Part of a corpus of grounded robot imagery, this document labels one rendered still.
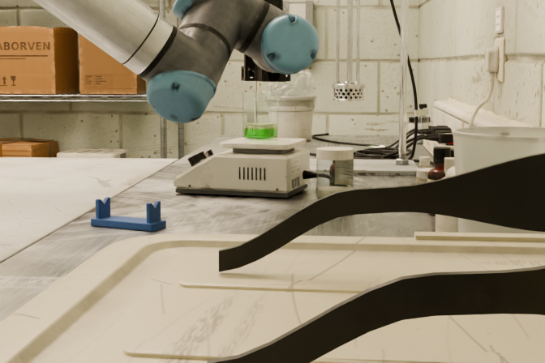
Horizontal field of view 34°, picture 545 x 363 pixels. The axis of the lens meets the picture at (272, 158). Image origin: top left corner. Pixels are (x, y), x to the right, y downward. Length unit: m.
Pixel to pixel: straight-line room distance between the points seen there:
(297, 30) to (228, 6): 0.09
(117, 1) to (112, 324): 0.82
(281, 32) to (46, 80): 2.58
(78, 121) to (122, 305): 3.75
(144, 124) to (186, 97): 2.89
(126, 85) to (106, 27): 2.54
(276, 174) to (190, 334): 1.17
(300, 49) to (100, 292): 0.89
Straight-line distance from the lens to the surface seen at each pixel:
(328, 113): 3.86
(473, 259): 0.35
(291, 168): 1.42
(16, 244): 1.12
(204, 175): 1.46
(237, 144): 1.44
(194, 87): 1.06
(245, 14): 1.17
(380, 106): 3.85
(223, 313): 0.27
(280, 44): 1.15
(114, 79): 3.60
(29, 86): 3.71
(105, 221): 1.20
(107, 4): 1.06
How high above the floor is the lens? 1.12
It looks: 6 degrees down
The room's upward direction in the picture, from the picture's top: straight up
